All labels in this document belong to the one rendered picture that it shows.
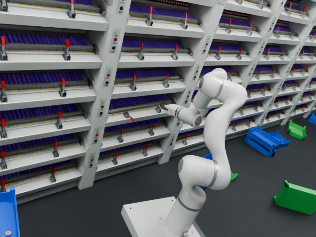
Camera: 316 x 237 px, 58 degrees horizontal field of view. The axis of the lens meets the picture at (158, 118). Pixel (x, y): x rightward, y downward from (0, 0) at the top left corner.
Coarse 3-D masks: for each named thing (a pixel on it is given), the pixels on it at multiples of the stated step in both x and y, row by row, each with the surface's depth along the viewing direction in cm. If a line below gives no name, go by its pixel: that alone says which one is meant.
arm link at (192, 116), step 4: (184, 108) 175; (180, 112) 174; (184, 112) 172; (188, 112) 171; (192, 112) 170; (196, 112) 170; (180, 116) 174; (184, 116) 172; (188, 116) 170; (192, 116) 168; (196, 116) 167; (200, 116) 169; (184, 120) 173; (188, 120) 170; (192, 120) 167; (196, 120) 167; (200, 120) 170; (192, 124) 168; (196, 124) 169
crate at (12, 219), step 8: (8, 192) 116; (0, 200) 117; (8, 200) 119; (0, 208) 115; (8, 208) 116; (16, 208) 111; (0, 216) 112; (8, 216) 113; (16, 216) 108; (0, 224) 109; (8, 224) 110; (16, 224) 108; (0, 232) 106; (16, 232) 108
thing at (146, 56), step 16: (128, 48) 157; (144, 48) 165; (160, 48) 173; (176, 48) 175; (192, 48) 188; (128, 64) 155; (144, 64) 163; (160, 64) 171; (176, 64) 180; (192, 64) 190
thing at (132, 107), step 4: (168, 100) 205; (140, 104) 189; (144, 104) 190; (148, 104) 192; (152, 104) 194; (120, 108) 178; (124, 108) 179; (128, 108) 181; (132, 108) 183; (136, 108) 186; (140, 108) 189; (108, 112) 171; (112, 112) 174; (116, 112) 176
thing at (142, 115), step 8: (168, 96) 212; (176, 104) 207; (128, 112) 182; (136, 112) 185; (144, 112) 189; (152, 112) 192; (112, 120) 171; (120, 120) 175; (128, 120) 180; (136, 120) 185
